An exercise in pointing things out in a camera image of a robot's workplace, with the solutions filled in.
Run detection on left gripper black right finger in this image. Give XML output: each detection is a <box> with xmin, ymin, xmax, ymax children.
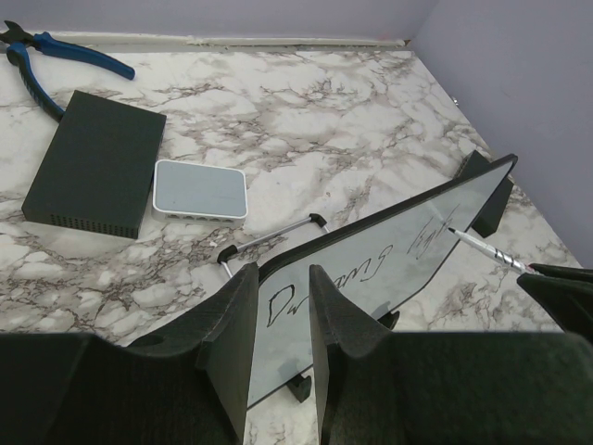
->
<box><xmin>309</xmin><ymin>265</ymin><xmax>592</xmax><ymax>444</ymax></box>

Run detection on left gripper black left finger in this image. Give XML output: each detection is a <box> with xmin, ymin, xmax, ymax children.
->
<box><xmin>1</xmin><ymin>263</ymin><xmax>259</xmax><ymax>444</ymax></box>

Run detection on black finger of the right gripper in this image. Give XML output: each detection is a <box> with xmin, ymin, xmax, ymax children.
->
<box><xmin>527</xmin><ymin>263</ymin><xmax>592</xmax><ymax>297</ymax></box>
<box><xmin>517</xmin><ymin>273</ymin><xmax>592</xmax><ymax>332</ymax></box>

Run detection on black whiteboard marker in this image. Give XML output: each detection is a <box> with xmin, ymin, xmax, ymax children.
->
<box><xmin>448</xmin><ymin>227</ymin><xmax>537</xmax><ymax>274</ymax></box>

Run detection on small whiteboard black frame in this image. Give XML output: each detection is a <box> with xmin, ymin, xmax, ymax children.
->
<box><xmin>247</xmin><ymin>155</ymin><xmax>517</xmax><ymax>406</ymax></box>

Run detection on black eraser block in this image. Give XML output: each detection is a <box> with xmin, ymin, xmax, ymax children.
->
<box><xmin>454</xmin><ymin>150</ymin><xmax>513</xmax><ymax>239</ymax></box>

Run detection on small white square device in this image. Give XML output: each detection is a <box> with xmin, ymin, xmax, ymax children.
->
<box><xmin>151</xmin><ymin>159</ymin><xmax>248</xmax><ymax>227</ymax></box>

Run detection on black rectangular box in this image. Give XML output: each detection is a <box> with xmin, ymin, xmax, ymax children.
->
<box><xmin>21</xmin><ymin>91</ymin><xmax>167</xmax><ymax>239</ymax></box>

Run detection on blue handled pliers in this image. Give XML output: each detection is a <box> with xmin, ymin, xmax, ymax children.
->
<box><xmin>0</xmin><ymin>19</ymin><xmax>136</xmax><ymax>124</ymax></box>

